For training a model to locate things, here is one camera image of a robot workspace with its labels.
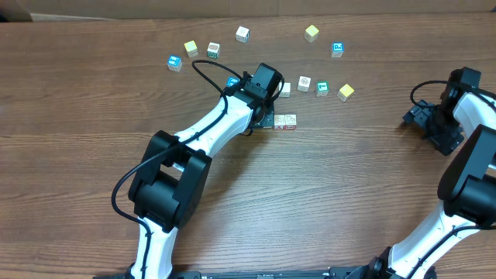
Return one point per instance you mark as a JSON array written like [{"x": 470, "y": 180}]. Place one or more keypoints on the blue block far left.
[{"x": 174, "y": 63}]

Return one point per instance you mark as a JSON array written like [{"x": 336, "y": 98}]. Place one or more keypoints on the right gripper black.
[{"x": 448, "y": 142}]

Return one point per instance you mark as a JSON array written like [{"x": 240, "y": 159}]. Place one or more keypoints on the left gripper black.
[{"x": 268, "y": 117}]

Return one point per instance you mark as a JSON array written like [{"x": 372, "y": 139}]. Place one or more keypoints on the white block top centre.
[{"x": 242, "y": 34}]

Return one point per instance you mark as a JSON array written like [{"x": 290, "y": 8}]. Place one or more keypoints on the plain white block centre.
[{"x": 285, "y": 89}]

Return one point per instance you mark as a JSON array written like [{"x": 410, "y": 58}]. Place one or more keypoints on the white patterned block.
[{"x": 304, "y": 83}]

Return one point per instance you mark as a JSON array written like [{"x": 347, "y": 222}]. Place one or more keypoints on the green T block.
[{"x": 322, "y": 88}]

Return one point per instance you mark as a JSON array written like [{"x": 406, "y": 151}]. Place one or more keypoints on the yellow 8 block top right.
[{"x": 311, "y": 33}]

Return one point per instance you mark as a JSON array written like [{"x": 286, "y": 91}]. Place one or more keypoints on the white block green side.
[{"x": 213, "y": 50}]

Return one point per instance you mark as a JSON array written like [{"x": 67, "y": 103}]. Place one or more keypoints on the blue L block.
[{"x": 279, "y": 122}]

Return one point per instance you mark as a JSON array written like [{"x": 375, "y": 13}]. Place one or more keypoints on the blue P block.
[{"x": 337, "y": 50}]

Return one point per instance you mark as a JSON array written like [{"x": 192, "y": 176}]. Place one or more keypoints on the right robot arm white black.
[{"x": 464, "y": 121}]

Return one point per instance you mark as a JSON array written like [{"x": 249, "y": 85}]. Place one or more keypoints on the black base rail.
[{"x": 331, "y": 273}]

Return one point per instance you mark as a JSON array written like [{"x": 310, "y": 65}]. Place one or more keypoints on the yellow block top left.
[{"x": 191, "y": 48}]

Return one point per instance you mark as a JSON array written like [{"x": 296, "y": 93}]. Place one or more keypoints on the white block red C side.
[{"x": 290, "y": 121}]

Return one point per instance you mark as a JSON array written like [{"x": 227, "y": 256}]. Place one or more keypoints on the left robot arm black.
[{"x": 168, "y": 182}]

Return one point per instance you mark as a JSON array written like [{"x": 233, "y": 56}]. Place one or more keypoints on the blue block centre left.
[{"x": 232, "y": 81}]

